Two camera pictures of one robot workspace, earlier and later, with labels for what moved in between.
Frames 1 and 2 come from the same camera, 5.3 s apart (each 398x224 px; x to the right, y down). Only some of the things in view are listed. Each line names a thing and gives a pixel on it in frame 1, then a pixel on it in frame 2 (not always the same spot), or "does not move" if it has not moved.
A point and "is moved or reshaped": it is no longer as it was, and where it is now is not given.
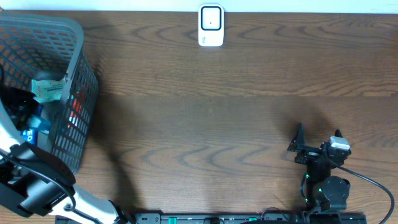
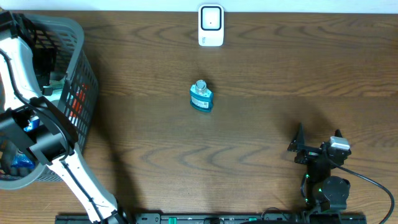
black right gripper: [298, 144] does not move
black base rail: [221, 218] does not move
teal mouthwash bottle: [39, 123] is moved or reshaped
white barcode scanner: [211, 25] does not move
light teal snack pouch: [46, 90] does not move
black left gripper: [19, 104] → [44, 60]
